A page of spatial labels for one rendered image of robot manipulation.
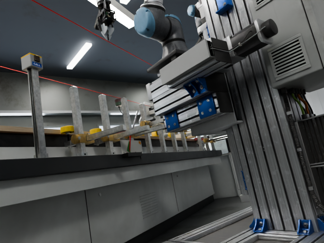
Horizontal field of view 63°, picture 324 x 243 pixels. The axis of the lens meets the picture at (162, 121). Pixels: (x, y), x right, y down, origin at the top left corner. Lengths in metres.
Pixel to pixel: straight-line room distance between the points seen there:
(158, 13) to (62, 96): 6.23
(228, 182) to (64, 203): 2.91
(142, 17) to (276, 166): 0.84
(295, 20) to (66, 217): 1.48
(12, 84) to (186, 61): 6.36
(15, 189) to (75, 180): 0.33
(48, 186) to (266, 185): 0.97
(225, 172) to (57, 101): 4.74
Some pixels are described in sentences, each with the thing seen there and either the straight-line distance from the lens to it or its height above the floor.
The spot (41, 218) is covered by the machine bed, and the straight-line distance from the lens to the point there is 1.59.
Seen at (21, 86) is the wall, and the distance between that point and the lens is 7.17.
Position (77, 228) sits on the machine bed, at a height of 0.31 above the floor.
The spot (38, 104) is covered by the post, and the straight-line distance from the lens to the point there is 1.41.
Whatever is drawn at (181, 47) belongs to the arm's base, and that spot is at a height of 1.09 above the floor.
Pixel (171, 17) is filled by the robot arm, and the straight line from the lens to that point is 1.36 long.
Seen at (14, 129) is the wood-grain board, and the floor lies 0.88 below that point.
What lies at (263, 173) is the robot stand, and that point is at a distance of 1.18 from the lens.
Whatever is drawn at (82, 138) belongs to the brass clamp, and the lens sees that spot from 1.53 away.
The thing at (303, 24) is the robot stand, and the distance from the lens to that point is 1.08.
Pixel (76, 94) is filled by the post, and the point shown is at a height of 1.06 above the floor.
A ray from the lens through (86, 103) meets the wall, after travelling 7.50.
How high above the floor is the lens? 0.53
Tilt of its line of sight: 11 degrees up
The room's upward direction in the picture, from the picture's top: 11 degrees counter-clockwise
